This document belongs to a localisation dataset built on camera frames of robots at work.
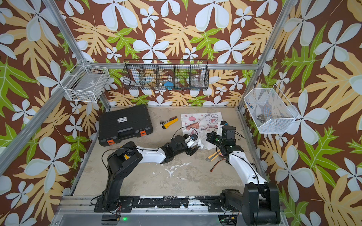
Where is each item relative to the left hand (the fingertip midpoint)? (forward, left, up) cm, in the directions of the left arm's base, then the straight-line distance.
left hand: (196, 138), depth 89 cm
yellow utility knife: (+19, +19, -9) cm, 28 cm away
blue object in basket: (+32, +19, +18) cm, 41 cm away
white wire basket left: (+24, +69, +25) cm, 77 cm away
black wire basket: (+39, +13, +22) cm, 46 cm away
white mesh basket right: (+8, -42, +17) cm, 46 cm away
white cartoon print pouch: (+19, -8, -8) cm, 22 cm away
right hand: (+1, -5, +5) cm, 7 cm away
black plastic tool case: (+15, +52, -4) cm, 54 cm away
